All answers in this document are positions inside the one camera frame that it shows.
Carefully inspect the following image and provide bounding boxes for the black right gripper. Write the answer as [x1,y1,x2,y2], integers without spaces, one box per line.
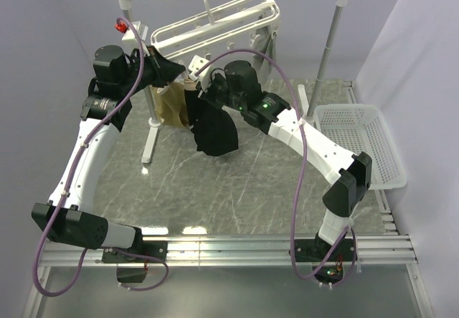
[196,72,245,113]

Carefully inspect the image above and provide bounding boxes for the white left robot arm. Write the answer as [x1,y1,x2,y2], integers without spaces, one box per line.
[32,45,185,262]

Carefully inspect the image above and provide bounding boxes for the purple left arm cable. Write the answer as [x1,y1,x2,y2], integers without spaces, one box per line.
[32,17,170,297]

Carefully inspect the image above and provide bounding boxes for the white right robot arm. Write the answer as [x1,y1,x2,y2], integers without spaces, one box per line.
[189,59,372,261]

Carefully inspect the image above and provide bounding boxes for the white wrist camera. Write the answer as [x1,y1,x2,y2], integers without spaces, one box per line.
[188,55,212,92]
[115,21,148,51]

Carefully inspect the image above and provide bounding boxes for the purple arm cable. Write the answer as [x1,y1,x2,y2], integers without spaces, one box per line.
[32,17,170,297]
[195,47,359,290]

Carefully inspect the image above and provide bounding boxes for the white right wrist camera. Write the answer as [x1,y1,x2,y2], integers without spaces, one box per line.
[188,55,212,92]

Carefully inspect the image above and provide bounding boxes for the khaki underwear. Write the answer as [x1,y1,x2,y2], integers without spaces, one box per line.
[152,82,189,128]

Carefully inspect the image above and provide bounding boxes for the aluminium mounting rail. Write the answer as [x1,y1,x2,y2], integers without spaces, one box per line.
[39,234,419,267]

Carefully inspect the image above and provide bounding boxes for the grey hanging underwear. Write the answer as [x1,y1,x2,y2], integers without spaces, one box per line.
[251,34,276,84]

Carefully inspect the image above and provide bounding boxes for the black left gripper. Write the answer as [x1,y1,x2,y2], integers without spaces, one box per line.
[120,45,185,96]

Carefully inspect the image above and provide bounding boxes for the black underwear beige waistband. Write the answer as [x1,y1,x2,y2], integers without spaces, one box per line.
[184,78,239,156]

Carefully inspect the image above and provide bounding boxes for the white clip hanger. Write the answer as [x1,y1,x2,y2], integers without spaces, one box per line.
[150,0,280,62]

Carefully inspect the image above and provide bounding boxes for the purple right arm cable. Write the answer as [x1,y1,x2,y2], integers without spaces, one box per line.
[195,47,359,290]

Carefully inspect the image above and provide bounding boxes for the white plastic basket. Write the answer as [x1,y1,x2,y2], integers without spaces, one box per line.
[313,103,407,190]

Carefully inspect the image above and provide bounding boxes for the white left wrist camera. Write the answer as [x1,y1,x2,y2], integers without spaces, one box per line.
[115,21,148,51]

